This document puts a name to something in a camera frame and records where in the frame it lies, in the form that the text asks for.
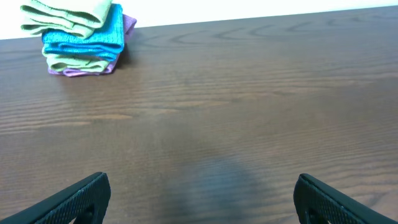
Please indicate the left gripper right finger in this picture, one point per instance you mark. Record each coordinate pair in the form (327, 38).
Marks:
(318, 203)

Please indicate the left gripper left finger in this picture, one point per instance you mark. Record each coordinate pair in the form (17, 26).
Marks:
(83, 202)

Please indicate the green microfiber cloth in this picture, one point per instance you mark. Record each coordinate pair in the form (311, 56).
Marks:
(77, 17)

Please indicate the folded light green cloth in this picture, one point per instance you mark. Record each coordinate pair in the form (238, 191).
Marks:
(59, 63)

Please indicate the folded blue cloth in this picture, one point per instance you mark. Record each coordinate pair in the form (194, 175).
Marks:
(105, 42)

